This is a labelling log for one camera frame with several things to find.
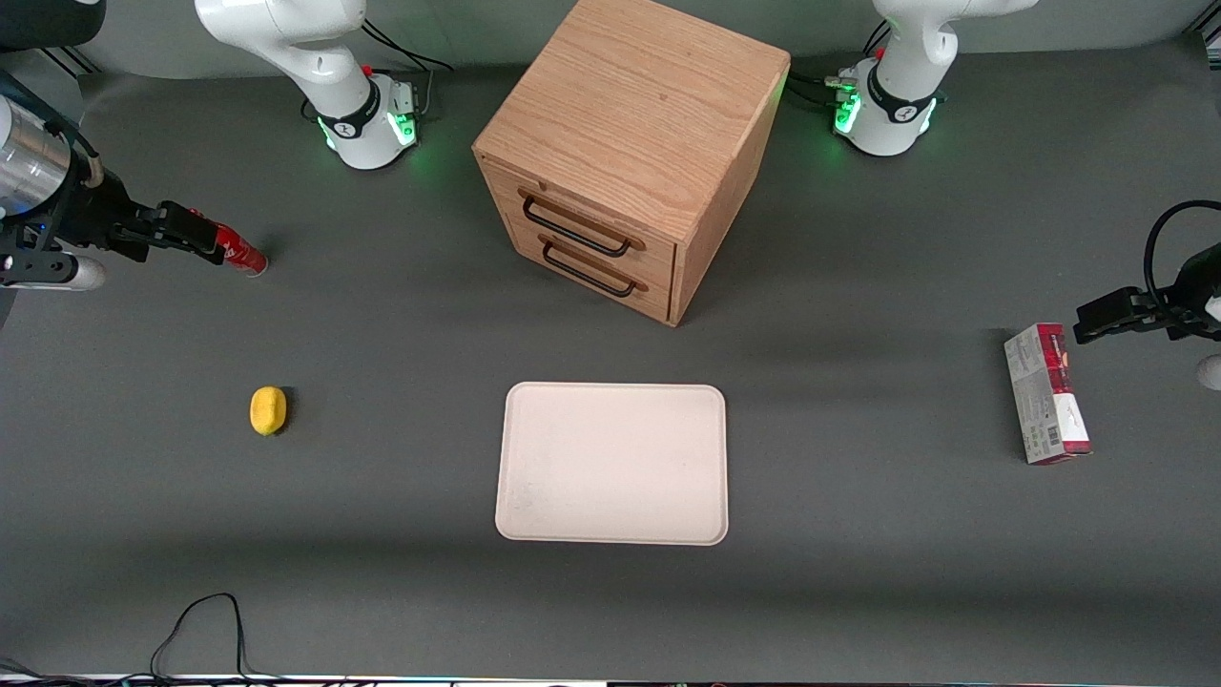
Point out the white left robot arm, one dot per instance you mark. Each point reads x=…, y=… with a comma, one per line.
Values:
x=897, y=105

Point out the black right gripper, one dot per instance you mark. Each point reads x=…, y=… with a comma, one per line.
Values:
x=98, y=211

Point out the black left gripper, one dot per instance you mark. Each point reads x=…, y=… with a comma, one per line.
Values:
x=1194, y=289

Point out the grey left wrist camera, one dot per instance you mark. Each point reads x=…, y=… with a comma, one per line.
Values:
x=1211, y=372

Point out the beige plastic tray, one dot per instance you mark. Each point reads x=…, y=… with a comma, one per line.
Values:
x=611, y=464

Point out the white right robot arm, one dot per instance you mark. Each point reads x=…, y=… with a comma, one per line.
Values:
x=343, y=105

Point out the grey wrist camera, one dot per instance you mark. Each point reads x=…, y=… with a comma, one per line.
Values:
x=1211, y=372
x=67, y=274

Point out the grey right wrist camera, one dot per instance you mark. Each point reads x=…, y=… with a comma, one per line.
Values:
x=67, y=274

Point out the red and white carton box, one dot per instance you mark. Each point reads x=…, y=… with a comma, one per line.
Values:
x=1046, y=393

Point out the wooden drawer cabinet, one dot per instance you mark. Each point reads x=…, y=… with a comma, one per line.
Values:
x=639, y=124

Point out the yellow lemon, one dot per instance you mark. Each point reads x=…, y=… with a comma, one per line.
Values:
x=268, y=410

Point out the red soda can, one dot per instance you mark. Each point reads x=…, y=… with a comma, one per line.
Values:
x=243, y=255

